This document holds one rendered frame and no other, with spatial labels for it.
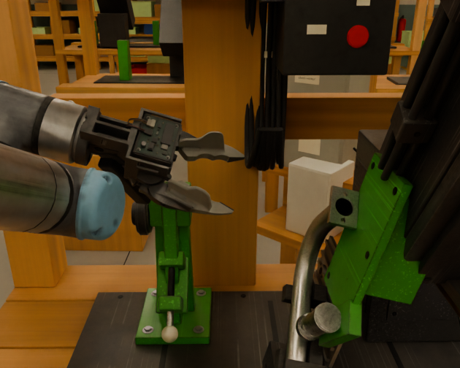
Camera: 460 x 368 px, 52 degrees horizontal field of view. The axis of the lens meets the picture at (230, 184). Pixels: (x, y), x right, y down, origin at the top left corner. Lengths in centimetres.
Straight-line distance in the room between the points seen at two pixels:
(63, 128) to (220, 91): 37
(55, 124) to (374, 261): 42
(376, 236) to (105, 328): 54
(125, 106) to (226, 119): 23
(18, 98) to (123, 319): 49
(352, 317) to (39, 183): 40
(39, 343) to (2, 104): 50
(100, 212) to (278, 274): 67
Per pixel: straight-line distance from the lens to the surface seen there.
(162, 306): 82
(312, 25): 77
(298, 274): 75
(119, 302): 99
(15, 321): 104
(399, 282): 65
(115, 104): 100
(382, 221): 59
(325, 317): 64
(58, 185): 47
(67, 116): 60
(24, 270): 111
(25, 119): 60
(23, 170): 43
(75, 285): 111
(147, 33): 1008
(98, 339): 91
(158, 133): 58
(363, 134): 87
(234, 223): 97
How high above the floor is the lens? 147
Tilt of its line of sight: 22 degrees down
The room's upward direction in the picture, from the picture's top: straight up
